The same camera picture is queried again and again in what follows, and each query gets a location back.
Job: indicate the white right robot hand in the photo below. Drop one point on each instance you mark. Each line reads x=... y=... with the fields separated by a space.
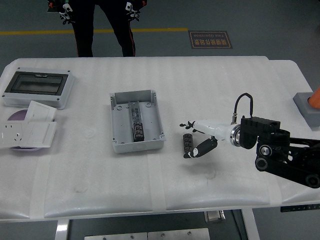
x=212 y=128

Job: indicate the person's left hand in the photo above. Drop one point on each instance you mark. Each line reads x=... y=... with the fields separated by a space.
x=131 y=10

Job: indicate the person's right hand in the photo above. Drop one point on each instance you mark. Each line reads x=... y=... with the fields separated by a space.
x=64 y=11

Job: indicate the black cylindrical battery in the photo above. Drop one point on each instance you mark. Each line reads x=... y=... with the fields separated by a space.
x=139 y=132
x=188 y=142

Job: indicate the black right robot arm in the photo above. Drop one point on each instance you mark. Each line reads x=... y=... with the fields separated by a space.
x=250 y=135

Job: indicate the grey box with dark window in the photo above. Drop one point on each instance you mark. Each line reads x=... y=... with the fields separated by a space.
x=35 y=85

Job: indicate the open grey junction box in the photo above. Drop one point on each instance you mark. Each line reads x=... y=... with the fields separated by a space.
x=120 y=130

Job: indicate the person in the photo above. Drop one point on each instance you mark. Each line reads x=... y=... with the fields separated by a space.
x=82 y=30

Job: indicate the white foam mat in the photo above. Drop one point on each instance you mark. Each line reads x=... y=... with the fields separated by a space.
x=200 y=75

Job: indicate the grey block base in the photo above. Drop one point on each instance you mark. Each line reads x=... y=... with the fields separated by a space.
x=306 y=110

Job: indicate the white table leg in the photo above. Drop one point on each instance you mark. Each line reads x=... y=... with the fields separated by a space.
x=250 y=225
x=61 y=230

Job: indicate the grey metal plate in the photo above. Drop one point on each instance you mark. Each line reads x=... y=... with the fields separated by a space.
x=115 y=236
x=178 y=234

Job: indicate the purple round disc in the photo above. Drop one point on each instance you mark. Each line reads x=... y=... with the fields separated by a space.
x=17 y=115

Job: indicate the black table control panel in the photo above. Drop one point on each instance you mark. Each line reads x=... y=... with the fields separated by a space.
x=300 y=208

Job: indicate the white tape strip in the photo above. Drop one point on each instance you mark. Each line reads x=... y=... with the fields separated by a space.
x=38 y=185

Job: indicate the metal table bracket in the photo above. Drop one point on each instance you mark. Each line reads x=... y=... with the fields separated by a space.
x=215 y=216

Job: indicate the white switch panel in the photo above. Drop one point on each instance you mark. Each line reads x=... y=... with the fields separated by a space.
x=40 y=133
x=40 y=111

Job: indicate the white wall socket panel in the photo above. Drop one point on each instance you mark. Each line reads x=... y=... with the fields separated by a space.
x=10 y=135

